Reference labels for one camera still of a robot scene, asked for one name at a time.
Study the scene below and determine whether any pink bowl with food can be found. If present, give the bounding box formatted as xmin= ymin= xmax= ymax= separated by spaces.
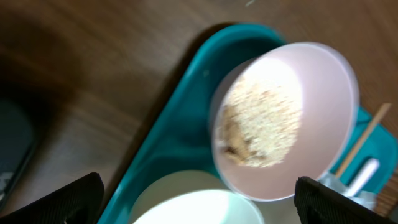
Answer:
xmin=208 ymin=42 xmax=359 ymax=202

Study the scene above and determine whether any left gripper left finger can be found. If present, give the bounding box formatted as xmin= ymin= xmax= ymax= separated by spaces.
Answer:
xmin=1 ymin=172 xmax=104 ymax=224

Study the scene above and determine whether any wooden skewer stick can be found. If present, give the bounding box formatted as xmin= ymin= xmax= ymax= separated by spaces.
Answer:
xmin=335 ymin=103 xmax=392 ymax=179

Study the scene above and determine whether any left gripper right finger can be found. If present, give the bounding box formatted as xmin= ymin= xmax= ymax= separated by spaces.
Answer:
xmin=294 ymin=177 xmax=394 ymax=224

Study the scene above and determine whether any crumpled white napkin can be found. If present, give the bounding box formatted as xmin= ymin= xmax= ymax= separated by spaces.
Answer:
xmin=319 ymin=171 xmax=376 ymax=210

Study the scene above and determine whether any white plastic fork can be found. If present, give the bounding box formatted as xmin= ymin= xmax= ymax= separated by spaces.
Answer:
xmin=343 ymin=158 xmax=380 ymax=197

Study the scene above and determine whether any pale green bowl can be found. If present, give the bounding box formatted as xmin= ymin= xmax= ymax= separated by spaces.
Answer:
xmin=129 ymin=170 xmax=264 ymax=224

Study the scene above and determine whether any black waste tray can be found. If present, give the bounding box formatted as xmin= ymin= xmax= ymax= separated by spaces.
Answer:
xmin=1 ymin=99 xmax=34 ymax=205

